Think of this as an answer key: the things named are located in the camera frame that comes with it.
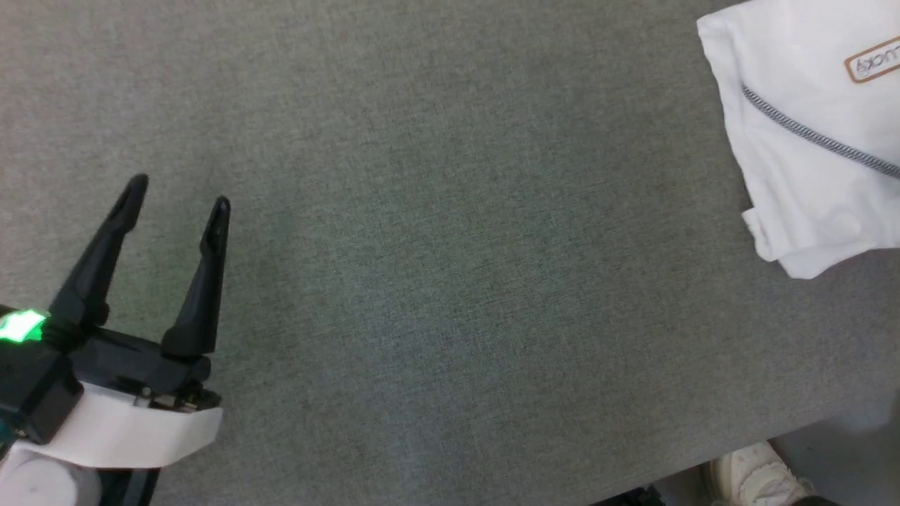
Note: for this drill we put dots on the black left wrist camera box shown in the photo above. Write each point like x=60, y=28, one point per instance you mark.
x=35, y=393

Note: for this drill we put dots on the grey fabric sofa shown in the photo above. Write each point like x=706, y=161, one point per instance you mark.
x=422, y=246

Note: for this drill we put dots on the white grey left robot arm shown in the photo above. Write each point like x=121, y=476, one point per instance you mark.
x=42, y=485

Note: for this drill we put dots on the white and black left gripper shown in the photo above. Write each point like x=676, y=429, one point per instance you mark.
x=140, y=429

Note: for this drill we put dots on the black object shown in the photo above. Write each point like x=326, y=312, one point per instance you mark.
x=633, y=500

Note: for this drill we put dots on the white garment with grey stitching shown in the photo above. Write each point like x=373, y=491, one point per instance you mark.
x=808, y=211

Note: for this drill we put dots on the cream shoe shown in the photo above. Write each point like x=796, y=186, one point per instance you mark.
x=752, y=478

